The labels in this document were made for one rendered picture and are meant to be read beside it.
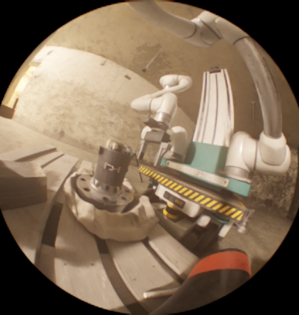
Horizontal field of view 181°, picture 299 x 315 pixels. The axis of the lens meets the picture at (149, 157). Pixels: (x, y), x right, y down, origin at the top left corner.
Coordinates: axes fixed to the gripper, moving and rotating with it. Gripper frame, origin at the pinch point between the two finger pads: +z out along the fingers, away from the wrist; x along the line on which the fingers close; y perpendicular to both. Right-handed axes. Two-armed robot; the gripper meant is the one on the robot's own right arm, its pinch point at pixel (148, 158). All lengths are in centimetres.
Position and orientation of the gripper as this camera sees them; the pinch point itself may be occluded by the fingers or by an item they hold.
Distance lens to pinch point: 44.9
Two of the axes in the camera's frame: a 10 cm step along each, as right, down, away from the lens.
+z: -3.5, 9.4, -0.2
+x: -6.1, -2.1, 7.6
